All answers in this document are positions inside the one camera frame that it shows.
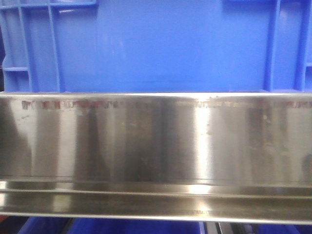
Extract blue bin on shelf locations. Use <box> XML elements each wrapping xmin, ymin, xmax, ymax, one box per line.
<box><xmin>0</xmin><ymin>0</ymin><xmax>312</xmax><ymax>93</ymax></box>

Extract lower blue bin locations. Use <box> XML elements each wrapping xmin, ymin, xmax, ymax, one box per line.
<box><xmin>18</xmin><ymin>217</ymin><xmax>206</xmax><ymax>234</ymax></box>

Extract stainless steel shelf rail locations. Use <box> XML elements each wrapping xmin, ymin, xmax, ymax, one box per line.
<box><xmin>0</xmin><ymin>93</ymin><xmax>312</xmax><ymax>224</ymax></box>

